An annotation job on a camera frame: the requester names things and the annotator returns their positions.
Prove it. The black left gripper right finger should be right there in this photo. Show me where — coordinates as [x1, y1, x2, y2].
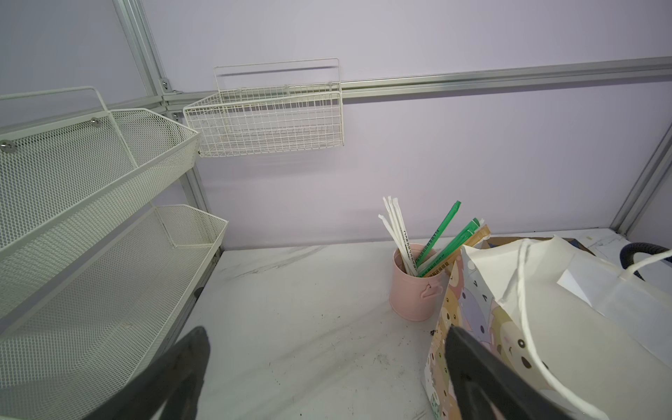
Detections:
[444, 325, 570, 419]

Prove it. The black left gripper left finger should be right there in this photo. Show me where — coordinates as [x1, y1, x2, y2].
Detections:
[87, 327, 211, 419]

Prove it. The cartoon animal paper gift bag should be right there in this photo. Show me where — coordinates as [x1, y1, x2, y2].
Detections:
[425, 237, 671, 419]

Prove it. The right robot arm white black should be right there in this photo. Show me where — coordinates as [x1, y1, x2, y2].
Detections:
[619, 243, 671, 281]

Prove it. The pink metal straw bucket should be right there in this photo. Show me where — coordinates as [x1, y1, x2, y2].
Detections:
[390, 250, 448, 322]

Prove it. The white mesh two-tier shelf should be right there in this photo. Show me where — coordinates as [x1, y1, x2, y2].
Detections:
[1, 87, 228, 419]

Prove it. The brown paper wrapped straw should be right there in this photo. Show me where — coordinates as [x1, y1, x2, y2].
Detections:
[426, 225, 492, 278]

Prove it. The green wrapped straw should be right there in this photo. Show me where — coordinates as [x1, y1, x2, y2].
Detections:
[418, 218, 484, 278]
[415, 201, 461, 268]

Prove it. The white wrapped straw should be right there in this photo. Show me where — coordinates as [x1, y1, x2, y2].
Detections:
[378, 196, 418, 277]

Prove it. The white wire basket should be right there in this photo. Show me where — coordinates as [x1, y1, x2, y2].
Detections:
[183, 58, 345, 158]

